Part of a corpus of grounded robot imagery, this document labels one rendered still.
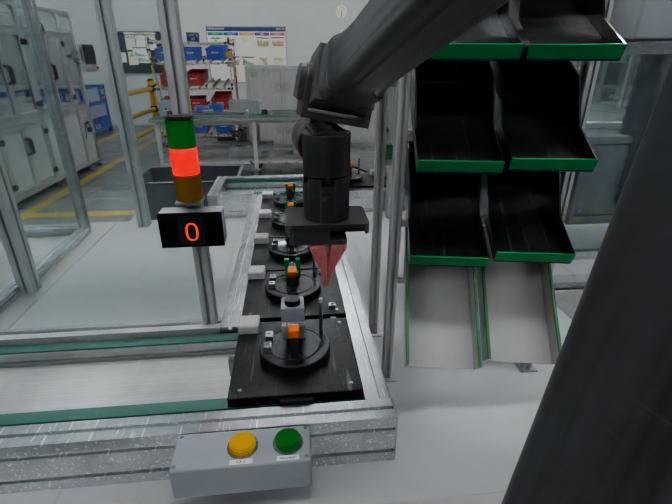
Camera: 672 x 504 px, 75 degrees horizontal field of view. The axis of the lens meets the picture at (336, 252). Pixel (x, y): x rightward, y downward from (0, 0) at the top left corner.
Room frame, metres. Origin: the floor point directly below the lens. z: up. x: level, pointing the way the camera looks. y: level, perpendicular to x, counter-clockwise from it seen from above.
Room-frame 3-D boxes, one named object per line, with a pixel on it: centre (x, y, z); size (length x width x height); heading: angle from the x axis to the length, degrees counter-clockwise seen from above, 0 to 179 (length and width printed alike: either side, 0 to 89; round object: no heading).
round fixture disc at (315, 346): (0.72, 0.08, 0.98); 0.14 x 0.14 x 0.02
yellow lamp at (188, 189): (0.82, 0.28, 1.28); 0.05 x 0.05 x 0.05
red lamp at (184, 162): (0.82, 0.28, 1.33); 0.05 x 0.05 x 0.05
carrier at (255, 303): (0.97, 0.11, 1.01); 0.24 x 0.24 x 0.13; 6
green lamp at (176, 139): (0.82, 0.28, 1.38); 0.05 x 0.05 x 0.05
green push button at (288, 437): (0.50, 0.08, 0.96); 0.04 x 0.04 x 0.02
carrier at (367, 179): (2.08, -0.06, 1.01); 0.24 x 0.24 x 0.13; 6
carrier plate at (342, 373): (0.72, 0.08, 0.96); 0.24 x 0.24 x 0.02; 6
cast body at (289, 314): (0.73, 0.08, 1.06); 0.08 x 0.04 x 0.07; 6
